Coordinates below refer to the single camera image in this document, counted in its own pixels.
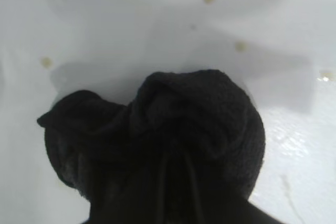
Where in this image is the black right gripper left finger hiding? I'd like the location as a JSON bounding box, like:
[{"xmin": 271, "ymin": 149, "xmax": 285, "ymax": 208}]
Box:
[{"xmin": 90, "ymin": 152, "xmax": 169, "ymax": 224}]

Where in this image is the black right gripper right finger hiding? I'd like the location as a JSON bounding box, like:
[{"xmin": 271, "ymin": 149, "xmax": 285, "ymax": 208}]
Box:
[{"xmin": 184, "ymin": 152, "xmax": 285, "ymax": 224}]

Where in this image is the black cloth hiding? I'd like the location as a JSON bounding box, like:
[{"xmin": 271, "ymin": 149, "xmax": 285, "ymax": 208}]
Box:
[{"xmin": 36, "ymin": 69, "xmax": 266, "ymax": 224}]

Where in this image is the small brown liquid droplet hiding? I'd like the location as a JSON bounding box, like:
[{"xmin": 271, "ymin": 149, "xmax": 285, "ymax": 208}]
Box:
[{"xmin": 40, "ymin": 56, "xmax": 54, "ymax": 69}]

